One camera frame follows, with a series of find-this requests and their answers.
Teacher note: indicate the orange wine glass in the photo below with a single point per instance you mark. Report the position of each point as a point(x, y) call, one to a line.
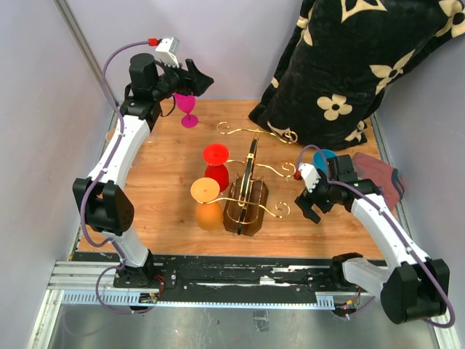
point(208, 213)

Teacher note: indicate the pink wine glass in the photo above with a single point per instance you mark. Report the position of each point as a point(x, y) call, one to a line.
point(186, 104)

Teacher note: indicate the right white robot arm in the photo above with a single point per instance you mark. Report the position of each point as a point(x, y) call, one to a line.
point(412, 286)

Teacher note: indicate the printed cloth bag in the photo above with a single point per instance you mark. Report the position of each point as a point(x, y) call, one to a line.
point(383, 175)

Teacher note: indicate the aluminium corner post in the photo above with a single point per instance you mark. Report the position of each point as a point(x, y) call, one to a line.
point(71, 22)

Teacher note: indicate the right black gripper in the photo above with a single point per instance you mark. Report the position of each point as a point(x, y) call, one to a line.
point(303, 201)

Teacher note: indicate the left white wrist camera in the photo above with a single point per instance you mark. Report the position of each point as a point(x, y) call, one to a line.
point(166, 49)

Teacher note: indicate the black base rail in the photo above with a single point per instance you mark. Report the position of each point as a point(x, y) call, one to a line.
point(246, 281)

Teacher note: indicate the red wine glass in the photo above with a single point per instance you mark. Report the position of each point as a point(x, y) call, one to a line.
point(216, 156)

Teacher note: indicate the black floral blanket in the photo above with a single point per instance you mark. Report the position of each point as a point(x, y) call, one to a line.
point(339, 61)

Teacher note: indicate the gold wire glass rack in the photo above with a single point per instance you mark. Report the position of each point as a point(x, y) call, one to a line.
point(246, 199)

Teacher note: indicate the blue wine glass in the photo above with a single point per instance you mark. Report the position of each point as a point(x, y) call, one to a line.
point(319, 159)

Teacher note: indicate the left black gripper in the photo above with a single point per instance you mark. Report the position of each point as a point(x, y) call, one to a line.
point(199, 81)

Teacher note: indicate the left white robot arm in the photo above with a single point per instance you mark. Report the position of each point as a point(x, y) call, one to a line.
point(103, 206)

